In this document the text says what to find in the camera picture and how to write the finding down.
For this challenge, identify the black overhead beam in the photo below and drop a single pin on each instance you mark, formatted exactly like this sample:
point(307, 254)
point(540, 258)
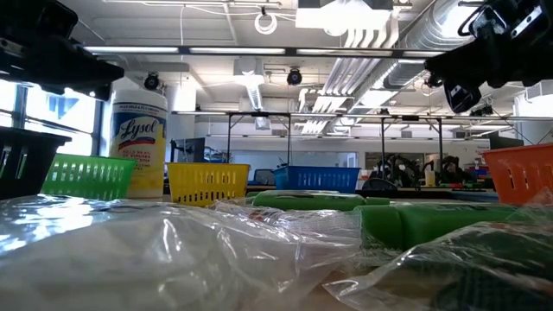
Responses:
point(289, 52)

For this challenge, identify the black background robot arm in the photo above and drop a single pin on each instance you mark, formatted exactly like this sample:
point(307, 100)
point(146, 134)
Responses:
point(402, 166)
point(453, 168)

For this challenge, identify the black aluminium table frame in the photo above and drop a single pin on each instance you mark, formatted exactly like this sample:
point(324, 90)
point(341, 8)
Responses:
point(432, 194)

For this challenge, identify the white ceiling unit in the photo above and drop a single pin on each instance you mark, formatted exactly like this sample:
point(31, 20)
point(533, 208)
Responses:
point(341, 17)

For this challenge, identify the red white wrapped toothbrush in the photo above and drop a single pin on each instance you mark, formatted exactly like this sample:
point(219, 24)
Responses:
point(260, 215)

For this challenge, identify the yellow plastic basket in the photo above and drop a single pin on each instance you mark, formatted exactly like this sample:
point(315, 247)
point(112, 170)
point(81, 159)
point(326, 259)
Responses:
point(207, 181)

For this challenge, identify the clear bag black round item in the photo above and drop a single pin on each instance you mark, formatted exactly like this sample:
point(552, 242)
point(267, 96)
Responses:
point(475, 268)

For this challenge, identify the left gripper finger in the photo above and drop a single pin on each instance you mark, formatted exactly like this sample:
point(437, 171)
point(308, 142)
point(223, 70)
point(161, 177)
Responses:
point(93, 62)
point(82, 78)

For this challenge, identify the black ceiling camera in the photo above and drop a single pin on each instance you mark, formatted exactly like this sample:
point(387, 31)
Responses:
point(294, 78)
point(152, 81)

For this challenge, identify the orange plastic basket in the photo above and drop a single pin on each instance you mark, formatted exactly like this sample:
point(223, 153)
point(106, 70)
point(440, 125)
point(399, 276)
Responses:
point(518, 173)

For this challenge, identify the black plastic basket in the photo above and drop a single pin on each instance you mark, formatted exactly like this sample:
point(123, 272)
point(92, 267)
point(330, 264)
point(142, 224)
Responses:
point(30, 164)

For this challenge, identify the clear bag white contents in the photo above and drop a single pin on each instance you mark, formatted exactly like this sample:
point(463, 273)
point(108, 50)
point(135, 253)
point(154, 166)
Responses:
point(129, 259)

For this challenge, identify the green plastic basket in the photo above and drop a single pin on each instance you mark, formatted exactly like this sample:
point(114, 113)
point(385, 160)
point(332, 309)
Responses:
point(86, 177)

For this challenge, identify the yellow Lysol wipes canister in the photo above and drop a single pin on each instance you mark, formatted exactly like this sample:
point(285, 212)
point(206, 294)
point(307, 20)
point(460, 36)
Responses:
point(138, 142)

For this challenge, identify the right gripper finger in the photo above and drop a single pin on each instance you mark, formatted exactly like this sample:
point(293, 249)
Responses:
point(464, 73)
point(462, 55)

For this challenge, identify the black background station frame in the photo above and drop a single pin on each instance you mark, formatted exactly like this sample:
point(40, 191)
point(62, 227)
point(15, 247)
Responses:
point(410, 117)
point(259, 114)

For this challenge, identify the black background monitor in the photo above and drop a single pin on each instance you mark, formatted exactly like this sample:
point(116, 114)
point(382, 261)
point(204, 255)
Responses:
point(192, 150)
point(505, 142)

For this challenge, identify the blue plastic basket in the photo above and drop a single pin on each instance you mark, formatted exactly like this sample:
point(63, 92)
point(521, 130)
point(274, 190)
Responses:
point(317, 179)

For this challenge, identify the silver ventilation duct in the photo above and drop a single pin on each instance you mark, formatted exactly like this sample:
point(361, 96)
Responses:
point(406, 65)

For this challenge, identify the green travel shampoo bottle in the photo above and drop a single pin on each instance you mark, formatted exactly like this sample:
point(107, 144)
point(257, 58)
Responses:
point(309, 201)
point(432, 224)

